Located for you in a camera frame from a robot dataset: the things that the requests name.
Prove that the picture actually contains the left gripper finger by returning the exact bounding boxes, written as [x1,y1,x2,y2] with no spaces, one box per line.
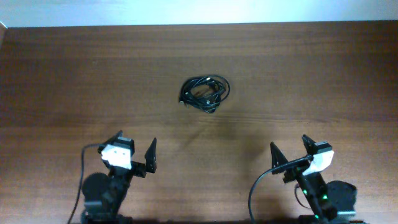
[145,138,157,173]
[105,130,123,145]

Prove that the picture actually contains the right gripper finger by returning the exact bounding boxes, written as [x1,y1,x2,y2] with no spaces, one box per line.
[270,142,288,174]
[302,134,317,155]

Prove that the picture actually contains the black USB cable one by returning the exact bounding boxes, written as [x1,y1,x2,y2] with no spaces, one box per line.
[179,74,231,114]

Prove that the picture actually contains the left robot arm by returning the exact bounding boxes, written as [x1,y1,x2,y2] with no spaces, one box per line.
[79,131,157,224]

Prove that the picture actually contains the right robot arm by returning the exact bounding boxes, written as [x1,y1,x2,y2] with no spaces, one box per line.
[270,134,357,223]

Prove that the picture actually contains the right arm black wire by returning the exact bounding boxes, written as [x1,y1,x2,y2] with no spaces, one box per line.
[248,155,313,224]

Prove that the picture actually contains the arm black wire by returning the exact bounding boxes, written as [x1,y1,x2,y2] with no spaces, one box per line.
[67,143,103,224]
[248,155,313,224]

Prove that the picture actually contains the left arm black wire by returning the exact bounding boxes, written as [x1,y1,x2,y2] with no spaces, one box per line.
[67,143,103,224]

